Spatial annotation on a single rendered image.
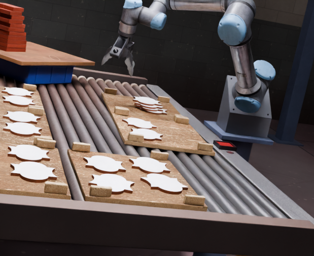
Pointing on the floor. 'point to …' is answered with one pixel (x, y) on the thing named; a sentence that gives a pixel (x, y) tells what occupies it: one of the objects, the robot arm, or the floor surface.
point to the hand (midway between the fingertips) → (115, 71)
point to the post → (300, 73)
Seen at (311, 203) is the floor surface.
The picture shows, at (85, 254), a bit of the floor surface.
